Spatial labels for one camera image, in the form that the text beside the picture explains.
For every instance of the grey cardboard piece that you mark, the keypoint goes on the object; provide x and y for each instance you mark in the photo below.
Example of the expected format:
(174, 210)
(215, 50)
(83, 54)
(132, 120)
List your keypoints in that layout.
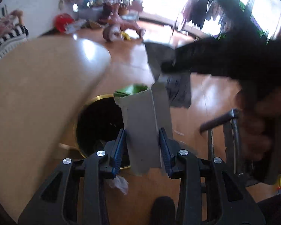
(144, 114)

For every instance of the black white striped sofa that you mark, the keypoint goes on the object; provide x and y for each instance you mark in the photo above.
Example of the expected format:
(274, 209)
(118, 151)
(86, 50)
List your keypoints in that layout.
(11, 40)

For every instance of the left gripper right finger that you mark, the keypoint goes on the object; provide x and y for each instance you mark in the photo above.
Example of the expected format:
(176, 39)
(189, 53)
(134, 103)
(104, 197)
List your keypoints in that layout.
(209, 192)

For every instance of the black metal chair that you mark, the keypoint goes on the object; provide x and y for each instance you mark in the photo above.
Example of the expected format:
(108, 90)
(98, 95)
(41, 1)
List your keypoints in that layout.
(249, 172)

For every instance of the person's right hand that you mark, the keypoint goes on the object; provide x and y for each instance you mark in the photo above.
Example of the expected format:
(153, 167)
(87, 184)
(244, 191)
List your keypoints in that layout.
(253, 122)

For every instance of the papers on floor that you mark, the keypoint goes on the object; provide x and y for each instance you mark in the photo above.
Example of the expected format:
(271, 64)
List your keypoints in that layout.
(81, 24)

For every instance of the green wrapper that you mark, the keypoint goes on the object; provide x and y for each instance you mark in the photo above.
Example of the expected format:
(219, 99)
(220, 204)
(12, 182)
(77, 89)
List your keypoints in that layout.
(130, 90)

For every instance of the clear plastic bag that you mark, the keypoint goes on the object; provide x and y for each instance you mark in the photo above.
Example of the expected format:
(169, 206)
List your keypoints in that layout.
(119, 183)

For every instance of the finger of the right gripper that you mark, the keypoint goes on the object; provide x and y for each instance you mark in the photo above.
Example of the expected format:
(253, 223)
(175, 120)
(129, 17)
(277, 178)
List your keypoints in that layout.
(176, 67)

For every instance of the floral cushion on sofa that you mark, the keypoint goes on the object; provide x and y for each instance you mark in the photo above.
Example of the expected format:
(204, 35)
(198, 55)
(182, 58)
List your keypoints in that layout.
(8, 23)

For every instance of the pink children's tricycle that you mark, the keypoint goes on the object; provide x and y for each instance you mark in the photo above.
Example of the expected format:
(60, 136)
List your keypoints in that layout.
(116, 25)

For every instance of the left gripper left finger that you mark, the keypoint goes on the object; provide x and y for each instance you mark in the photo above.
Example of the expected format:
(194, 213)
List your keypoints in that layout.
(74, 192)

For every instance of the red plastic bag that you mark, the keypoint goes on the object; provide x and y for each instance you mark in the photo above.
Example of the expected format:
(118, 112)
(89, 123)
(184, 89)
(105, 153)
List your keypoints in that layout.
(61, 21)

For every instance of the hanging dark clothes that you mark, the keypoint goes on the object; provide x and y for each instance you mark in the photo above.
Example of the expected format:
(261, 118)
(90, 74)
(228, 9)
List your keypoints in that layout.
(199, 11)

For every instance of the black gold trash bin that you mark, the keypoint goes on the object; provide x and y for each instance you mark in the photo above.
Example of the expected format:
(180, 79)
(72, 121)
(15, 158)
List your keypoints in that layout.
(98, 122)

